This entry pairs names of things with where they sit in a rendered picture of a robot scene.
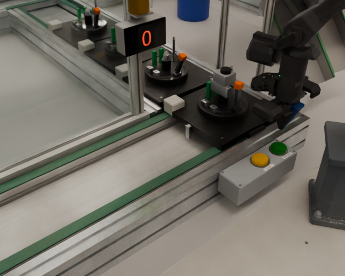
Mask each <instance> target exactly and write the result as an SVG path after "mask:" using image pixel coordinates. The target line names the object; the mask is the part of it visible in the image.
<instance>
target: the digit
mask: <svg viewBox="0 0 345 276"><path fill-rule="evenodd" d="M137 29H138V40H139V51H141V50H144V49H147V48H150V47H153V46H154V23H152V24H148V25H145V26H141V27H138V28H137Z"/></svg>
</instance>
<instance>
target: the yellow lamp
mask: <svg viewBox="0 0 345 276"><path fill-rule="evenodd" d="M149 11H150V2H149V0H128V12H129V13H130V14H133V15H143V14H147V13H148V12H149Z"/></svg>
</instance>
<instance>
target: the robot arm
mask: <svg viewBox="0 0 345 276"><path fill-rule="evenodd" d="M343 9H345V0H324V1H322V2H320V3H318V4H316V5H314V6H312V7H310V8H308V9H306V10H304V11H303V12H301V13H299V14H297V15H296V16H295V17H294V18H293V19H291V20H290V21H289V22H288V23H286V24H285V26H284V27H283V32H282V33H281V34H280V35H279V36H272V35H269V34H265V33H263V32H261V31H256V32H255V33H254V34H253V37H252V40H251V42H250V44H249V47H248V49H247V51H246V58H247V60H249V61H253V62H256V63H259V64H263V65H266V66H270V67H272V66H273V65H274V64H277V63H278V62H279V61H280V59H281V62H280V68H279V72H278V73H270V72H266V73H262V74H260V75H259V76H256V77H254V78H252V81H251V88H252V90H253V91H268V92H269V93H268V95H270V96H272V97H273V96H275V97H276V98H275V99H273V100H271V101H268V100H266V99H264V98H263V99H261V100H259V101H257V102H256V103H253V104H252V106H251V112H252V113H254V114H256V115H258V116H259V117H261V118H263V119H265V120H267V121H269V122H273V121H275V120H277V125H278V129H280V130H283V129H284V128H285V127H286V126H287V125H288V124H289V122H290V121H291V120H292V119H293V117H294V116H295V115H297V113H298V112H299V111H300V110H301V109H302V108H303V107H304V104H303V103H301V102H300V99H301V98H303V97H304V96H305V95H306V94H307V93H306V92H308V93H310V98H311V99H312V98H314V97H316V96H318V95H319V94H320V91H321V88H320V86H319V85H318V84H317V83H314V82H312V81H309V80H308V78H309V77H307V76H305V75H306V70H307V65H308V60H309V59H310V60H315V59H316V58H317V57H318V56H319V55H320V51H319V50H318V49H317V48H316V47H315V44H313V45H311V46H310V47H307V46H304V45H305V44H306V43H307V42H308V41H309V40H311V39H312V38H313V37H314V36H315V35H316V34H317V33H318V32H319V31H320V30H321V29H322V27H323V26H324V25H325V24H326V23H327V22H328V21H329V20H330V19H332V18H333V17H334V16H335V15H337V14H338V13H339V12H341V11H342V10H343Z"/></svg>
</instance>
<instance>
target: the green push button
mask: <svg viewBox="0 0 345 276"><path fill-rule="evenodd" d="M286 150H287V146H286V145H285V144H284V143H282V142H274V143H272V144H271V151H272V152H273V153H275V154H284V153H286Z"/></svg>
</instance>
